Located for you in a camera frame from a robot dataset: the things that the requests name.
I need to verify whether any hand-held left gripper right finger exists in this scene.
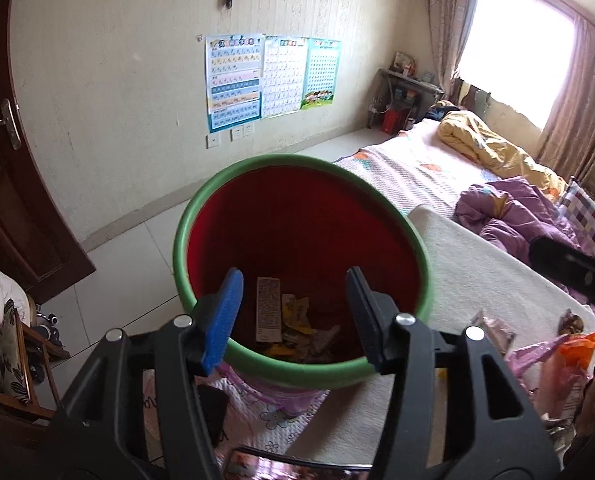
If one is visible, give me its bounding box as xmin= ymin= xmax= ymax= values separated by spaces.
xmin=346 ymin=266 xmax=561 ymax=480

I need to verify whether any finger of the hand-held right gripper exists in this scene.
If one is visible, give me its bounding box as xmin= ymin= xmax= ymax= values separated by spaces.
xmin=529 ymin=237 xmax=595 ymax=307

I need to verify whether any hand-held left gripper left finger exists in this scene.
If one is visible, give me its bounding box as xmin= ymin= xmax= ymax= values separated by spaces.
xmin=50 ymin=267 xmax=245 ymax=467

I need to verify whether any red bin with green rim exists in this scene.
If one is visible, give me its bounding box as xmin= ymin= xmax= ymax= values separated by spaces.
xmin=174 ymin=154 xmax=435 ymax=397

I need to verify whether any whitish crumpled wrapper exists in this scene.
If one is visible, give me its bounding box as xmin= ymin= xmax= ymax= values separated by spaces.
xmin=308 ymin=325 xmax=341 ymax=357

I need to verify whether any white printed paper strip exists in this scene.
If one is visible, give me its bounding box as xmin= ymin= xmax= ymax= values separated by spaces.
xmin=255 ymin=277 xmax=282 ymax=344

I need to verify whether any plaid pillow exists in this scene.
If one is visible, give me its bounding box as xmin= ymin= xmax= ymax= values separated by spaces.
xmin=559 ymin=179 xmax=595 ymax=267

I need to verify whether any brown snack wrapper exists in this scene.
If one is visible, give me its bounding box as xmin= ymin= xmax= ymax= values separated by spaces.
xmin=559 ymin=309 xmax=586 ymax=337

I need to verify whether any small yellow wrapper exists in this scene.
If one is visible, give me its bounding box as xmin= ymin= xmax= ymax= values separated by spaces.
xmin=280 ymin=293 xmax=311 ymax=334

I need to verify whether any purple quilt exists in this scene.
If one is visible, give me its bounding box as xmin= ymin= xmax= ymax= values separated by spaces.
xmin=454 ymin=177 xmax=595 ymax=322

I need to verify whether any white fleece blanket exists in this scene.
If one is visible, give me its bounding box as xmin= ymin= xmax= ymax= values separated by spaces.
xmin=286 ymin=204 xmax=595 ymax=467

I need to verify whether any grey crumpled packet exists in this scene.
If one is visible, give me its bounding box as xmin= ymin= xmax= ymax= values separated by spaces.
xmin=469 ymin=309 xmax=517 ymax=357

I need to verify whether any pale floral sheet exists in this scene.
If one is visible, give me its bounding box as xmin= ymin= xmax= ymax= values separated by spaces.
xmin=142 ymin=364 xmax=329 ymax=467

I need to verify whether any pink plastic bag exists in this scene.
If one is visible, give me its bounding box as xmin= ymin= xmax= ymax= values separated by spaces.
xmin=506 ymin=332 xmax=595 ymax=422

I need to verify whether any yellow quilt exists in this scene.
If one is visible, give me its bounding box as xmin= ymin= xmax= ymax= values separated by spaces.
xmin=437 ymin=109 xmax=569 ymax=197

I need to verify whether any pink patterned bed sheet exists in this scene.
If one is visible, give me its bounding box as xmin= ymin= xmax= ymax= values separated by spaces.
xmin=332 ymin=117 xmax=504 ymax=217

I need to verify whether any brown curtain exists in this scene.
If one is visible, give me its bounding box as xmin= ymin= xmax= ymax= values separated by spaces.
xmin=534 ymin=14 xmax=595 ymax=182

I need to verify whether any black roller skate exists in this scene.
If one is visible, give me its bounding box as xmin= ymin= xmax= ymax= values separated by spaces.
xmin=30 ymin=309 xmax=71 ymax=382

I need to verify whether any wooden chair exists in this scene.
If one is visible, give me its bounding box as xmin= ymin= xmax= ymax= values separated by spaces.
xmin=0 ymin=304 xmax=62 ymax=422

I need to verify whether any dark green hanging cloth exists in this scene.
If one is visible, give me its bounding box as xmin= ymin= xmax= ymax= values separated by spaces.
xmin=459 ymin=77 xmax=493 ymax=119

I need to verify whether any dark blue cloth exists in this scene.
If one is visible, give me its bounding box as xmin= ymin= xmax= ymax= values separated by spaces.
xmin=429 ymin=99 xmax=461 ymax=122

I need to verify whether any red box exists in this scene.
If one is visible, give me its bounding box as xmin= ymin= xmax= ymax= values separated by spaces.
xmin=381 ymin=108 xmax=403 ymax=135

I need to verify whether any floral chair cushion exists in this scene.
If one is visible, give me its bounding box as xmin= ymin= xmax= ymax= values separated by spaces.
xmin=0 ymin=298 xmax=33 ymax=407

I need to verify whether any bright window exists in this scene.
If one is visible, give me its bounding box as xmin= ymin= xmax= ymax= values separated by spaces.
xmin=454 ymin=0 xmax=579 ymax=129

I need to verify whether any dark wooden door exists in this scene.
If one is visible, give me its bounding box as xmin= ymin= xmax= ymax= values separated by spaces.
xmin=0 ymin=0 xmax=98 ymax=292

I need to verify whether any small framed picture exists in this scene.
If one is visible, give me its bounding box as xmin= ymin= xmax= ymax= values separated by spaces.
xmin=389 ymin=51 xmax=419 ymax=77

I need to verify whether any patterned grey curtain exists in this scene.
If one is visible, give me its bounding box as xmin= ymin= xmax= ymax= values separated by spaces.
xmin=424 ymin=0 xmax=486 ymax=107

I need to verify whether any metal frame desk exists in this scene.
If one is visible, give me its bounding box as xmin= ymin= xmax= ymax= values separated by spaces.
xmin=367 ymin=67 xmax=446 ymax=134

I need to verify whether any blue wall poster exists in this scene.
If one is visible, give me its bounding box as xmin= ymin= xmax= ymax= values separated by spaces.
xmin=205 ymin=33 xmax=266 ymax=134

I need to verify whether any green wall poster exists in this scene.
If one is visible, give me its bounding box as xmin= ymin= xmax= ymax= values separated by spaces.
xmin=300 ymin=37 xmax=343 ymax=111

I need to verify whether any white and yellow wall poster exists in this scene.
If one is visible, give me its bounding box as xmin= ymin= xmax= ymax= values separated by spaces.
xmin=261 ymin=35 xmax=311 ymax=120

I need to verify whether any metal door handle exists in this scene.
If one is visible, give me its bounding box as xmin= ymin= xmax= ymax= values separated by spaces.
xmin=0 ymin=98 xmax=23 ymax=150

